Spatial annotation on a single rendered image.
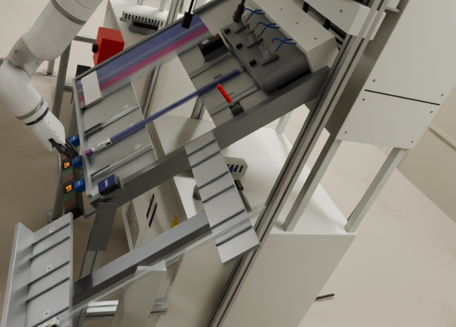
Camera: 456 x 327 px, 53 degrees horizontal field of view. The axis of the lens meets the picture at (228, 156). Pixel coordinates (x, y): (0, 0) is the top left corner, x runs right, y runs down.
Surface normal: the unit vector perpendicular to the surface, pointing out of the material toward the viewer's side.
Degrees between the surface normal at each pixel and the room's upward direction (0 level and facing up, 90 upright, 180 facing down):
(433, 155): 90
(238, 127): 90
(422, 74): 90
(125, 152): 43
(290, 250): 90
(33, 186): 0
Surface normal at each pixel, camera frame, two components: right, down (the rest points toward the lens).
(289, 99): 0.31, 0.59
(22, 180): 0.33, -0.80
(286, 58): -0.37, -0.65
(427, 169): -0.85, -0.02
